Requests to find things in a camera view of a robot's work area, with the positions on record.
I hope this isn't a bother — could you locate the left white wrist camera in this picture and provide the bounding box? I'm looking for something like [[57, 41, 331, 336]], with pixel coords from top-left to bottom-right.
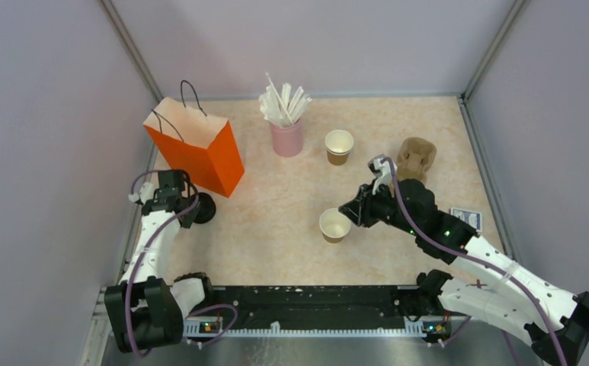
[[128, 181, 155, 205]]

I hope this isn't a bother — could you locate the bundle of white wrapped straws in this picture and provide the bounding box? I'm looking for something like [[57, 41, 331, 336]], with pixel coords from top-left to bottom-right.
[[258, 73, 312, 128]]

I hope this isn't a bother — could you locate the brown paper coffee cup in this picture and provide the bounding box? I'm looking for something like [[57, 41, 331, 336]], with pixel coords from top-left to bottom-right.
[[319, 208, 352, 243]]

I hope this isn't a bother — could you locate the blue playing card deck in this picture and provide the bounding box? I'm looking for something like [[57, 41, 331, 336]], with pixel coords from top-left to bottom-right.
[[450, 207, 483, 233]]

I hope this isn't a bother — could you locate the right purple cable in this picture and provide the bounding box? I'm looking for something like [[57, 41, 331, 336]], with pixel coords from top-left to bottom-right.
[[382, 156, 573, 366]]

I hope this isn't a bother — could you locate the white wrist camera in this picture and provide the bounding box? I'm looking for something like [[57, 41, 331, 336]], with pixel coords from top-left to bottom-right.
[[368, 154, 397, 195], [128, 181, 155, 205]]

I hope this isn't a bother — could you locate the black plastic lid stack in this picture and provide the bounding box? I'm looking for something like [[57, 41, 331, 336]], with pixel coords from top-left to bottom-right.
[[194, 192, 216, 224]]

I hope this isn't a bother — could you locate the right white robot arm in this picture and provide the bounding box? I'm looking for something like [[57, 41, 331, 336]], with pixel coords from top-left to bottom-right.
[[338, 179, 589, 365]]

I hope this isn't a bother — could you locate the pink cylindrical straw holder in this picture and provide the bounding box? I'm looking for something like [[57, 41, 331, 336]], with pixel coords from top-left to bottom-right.
[[269, 119, 304, 158]]

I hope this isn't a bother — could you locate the orange paper bag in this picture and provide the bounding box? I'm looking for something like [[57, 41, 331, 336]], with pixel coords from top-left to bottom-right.
[[142, 79, 245, 197]]

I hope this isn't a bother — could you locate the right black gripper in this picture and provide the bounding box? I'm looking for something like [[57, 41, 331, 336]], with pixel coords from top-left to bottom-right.
[[339, 178, 420, 236]]

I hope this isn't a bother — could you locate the stack of brown paper cups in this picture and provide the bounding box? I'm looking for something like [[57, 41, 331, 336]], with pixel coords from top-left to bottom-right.
[[325, 130, 354, 165]]

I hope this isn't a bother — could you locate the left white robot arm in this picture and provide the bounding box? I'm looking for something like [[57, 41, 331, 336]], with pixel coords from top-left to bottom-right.
[[104, 169, 216, 358]]

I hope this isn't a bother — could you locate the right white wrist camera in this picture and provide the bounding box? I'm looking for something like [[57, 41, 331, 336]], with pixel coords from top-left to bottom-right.
[[368, 154, 397, 195]]

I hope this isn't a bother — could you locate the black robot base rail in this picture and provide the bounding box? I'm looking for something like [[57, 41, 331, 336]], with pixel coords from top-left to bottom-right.
[[184, 285, 458, 339]]

